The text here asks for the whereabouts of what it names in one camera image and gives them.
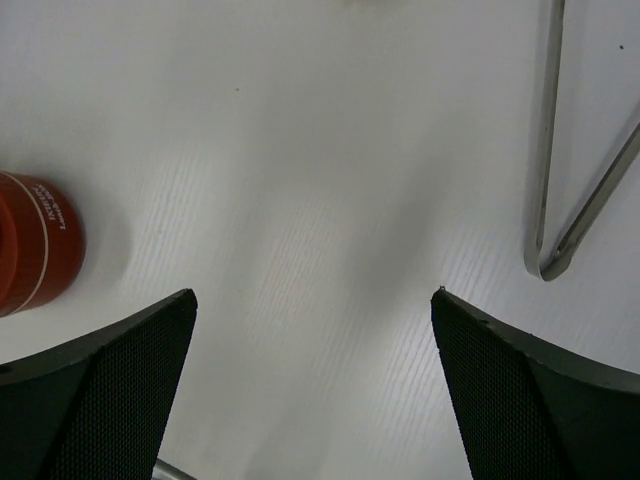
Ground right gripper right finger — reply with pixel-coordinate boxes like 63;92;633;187
431;289;639;479

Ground yellow bamboo tray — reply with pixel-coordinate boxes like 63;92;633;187
345;0;386;8

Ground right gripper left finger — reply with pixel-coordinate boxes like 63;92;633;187
1;289;197;479

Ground red steel container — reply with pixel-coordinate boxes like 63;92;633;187
9;174;86;313

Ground red lid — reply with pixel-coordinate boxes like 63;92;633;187
1;173;50;317

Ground metal tongs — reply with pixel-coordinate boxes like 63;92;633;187
523;1;639;282

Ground aluminium front rail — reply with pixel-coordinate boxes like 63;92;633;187
152;459;196;480

